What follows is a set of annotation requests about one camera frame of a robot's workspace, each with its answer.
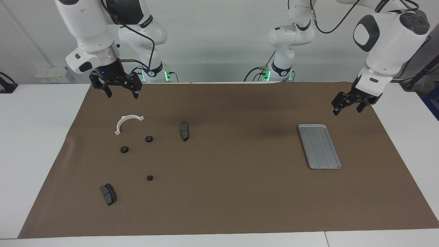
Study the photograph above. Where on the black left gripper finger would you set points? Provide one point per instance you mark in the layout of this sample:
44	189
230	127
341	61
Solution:
363	104
343	99

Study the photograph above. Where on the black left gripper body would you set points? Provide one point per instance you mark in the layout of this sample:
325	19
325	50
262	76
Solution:
365	93

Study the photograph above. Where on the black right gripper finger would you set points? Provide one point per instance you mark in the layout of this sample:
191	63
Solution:
134	82
99	82

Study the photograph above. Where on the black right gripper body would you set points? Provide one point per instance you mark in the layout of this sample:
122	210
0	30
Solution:
110	70

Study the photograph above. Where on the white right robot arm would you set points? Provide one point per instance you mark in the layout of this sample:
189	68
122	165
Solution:
85	24

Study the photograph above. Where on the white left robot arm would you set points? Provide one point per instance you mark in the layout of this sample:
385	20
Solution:
387	44

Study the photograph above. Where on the silver metal tray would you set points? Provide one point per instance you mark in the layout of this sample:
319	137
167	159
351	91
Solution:
319	147

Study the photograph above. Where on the black tripod stand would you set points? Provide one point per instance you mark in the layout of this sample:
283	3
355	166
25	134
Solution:
408	85

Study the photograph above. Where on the blue crate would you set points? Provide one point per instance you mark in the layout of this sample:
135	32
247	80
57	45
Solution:
432	103

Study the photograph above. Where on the long dark grey brake pad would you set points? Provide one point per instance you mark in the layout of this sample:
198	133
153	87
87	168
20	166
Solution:
184	131

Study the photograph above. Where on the black clamp stand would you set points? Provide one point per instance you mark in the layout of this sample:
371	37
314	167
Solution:
7	87

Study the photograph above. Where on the short dark grey brake pad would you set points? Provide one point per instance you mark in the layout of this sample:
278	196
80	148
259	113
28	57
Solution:
109	195

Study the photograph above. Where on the brown table mat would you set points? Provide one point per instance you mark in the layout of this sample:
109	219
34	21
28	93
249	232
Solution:
240	188

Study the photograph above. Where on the white curved plastic bracket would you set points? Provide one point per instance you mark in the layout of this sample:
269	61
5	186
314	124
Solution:
120	124

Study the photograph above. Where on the white wall socket box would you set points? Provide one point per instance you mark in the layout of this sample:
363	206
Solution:
51	73

